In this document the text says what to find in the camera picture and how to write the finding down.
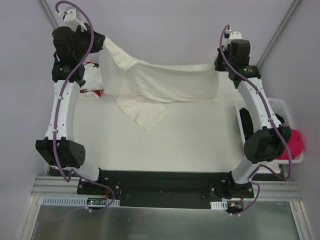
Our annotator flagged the left white cable duct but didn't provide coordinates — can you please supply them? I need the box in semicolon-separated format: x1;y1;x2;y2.
42;196;120;208

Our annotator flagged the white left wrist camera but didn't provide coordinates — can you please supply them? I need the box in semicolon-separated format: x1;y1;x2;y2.
57;7;88;32

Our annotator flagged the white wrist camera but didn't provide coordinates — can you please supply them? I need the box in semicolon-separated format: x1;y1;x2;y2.
223;29;243;51
57;7;88;32

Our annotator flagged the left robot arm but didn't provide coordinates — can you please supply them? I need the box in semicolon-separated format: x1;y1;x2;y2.
35;23;106;195

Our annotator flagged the aluminium frame post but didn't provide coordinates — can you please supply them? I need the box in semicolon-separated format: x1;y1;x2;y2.
257;0;303;69
37;0;59;30

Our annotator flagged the right white cable duct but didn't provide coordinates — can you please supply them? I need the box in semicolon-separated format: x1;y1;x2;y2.
210;200;228;211

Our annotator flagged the pink garment in basket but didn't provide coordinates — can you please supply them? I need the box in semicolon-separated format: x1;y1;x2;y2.
287;129;304;160

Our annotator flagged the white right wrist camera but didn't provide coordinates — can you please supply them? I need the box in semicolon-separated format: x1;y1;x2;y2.
223;29;243;51

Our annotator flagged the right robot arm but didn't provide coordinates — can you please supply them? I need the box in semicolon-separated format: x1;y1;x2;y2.
214;39;292;198

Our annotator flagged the right aluminium frame post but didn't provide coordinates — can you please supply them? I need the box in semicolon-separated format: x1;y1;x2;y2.
257;0;303;69

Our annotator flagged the white plastic laundry basket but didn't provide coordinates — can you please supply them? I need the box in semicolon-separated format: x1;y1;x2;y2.
235;97;304;164

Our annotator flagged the left aluminium frame post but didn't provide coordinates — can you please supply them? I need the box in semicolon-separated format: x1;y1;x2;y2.
37;0;59;30

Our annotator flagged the red white folded shirt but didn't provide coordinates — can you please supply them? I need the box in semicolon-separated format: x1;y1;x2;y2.
77;89;103;100

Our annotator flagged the cream white t shirt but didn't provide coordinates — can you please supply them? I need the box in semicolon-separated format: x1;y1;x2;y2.
99;38;220;132

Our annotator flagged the white cable duct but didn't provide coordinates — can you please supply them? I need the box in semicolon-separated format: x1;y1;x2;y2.
42;196;120;208
210;200;228;211

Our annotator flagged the black garment in basket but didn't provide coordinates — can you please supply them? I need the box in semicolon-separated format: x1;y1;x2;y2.
239;107;291;141

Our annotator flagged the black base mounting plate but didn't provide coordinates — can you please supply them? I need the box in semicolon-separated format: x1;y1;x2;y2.
77;170;254;209

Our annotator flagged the white black patterned folded shirt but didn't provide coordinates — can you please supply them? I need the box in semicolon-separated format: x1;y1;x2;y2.
81;62;103;92

